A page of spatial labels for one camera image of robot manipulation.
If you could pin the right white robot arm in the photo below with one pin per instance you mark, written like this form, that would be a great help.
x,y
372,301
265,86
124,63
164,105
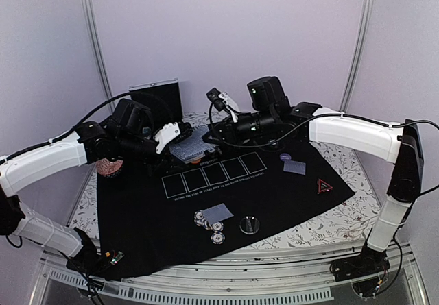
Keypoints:
x,y
274,119

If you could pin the dealt card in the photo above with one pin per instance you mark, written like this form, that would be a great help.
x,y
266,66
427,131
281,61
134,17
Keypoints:
x,y
217,213
292,166

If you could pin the front aluminium rail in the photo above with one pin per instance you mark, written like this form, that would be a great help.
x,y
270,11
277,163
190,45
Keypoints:
x,y
247,276

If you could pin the blue white chip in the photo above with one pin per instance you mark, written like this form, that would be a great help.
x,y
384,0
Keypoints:
x,y
217,227
217,238

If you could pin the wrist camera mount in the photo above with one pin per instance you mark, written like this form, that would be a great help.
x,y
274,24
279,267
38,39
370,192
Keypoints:
x,y
165,135
223,102

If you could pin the right aluminium frame post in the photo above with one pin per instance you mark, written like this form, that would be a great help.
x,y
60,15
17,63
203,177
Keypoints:
x,y
365,17

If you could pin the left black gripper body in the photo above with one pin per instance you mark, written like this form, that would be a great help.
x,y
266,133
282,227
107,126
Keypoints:
x,y
129,148

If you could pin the clear black dealer button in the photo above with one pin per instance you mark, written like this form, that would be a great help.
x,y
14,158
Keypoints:
x,y
249,225

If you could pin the aluminium poker chip case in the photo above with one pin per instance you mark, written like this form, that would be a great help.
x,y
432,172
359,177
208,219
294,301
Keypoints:
x,y
162,98

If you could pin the small green circuit board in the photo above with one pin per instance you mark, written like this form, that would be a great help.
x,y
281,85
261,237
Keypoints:
x,y
112,257

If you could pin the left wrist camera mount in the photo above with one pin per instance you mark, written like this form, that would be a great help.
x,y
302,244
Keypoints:
x,y
165,135

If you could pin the aluminium frame post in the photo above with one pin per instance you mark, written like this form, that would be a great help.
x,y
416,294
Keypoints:
x,y
91,24
365,17

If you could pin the left aluminium frame post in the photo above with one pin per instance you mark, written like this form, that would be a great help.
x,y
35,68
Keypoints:
x,y
91,24

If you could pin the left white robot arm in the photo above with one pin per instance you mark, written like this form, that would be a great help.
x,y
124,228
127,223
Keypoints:
x,y
128,133

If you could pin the poker chip stack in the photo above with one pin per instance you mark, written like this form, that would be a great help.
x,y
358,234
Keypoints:
x,y
200,220

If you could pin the red triangle black token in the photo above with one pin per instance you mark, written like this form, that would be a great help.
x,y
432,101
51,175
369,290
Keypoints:
x,y
323,187

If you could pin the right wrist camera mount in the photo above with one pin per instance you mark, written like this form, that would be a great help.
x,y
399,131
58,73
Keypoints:
x,y
223,102

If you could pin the black poker table mat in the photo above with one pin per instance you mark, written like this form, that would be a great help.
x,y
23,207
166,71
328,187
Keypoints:
x,y
150,216

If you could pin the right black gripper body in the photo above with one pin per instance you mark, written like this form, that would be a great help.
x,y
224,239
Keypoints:
x,y
266,125

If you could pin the blue patterned card deck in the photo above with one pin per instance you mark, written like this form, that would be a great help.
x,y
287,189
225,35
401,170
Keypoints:
x,y
193,147

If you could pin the purple small blind button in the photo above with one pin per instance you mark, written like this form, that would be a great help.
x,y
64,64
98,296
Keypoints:
x,y
285,157

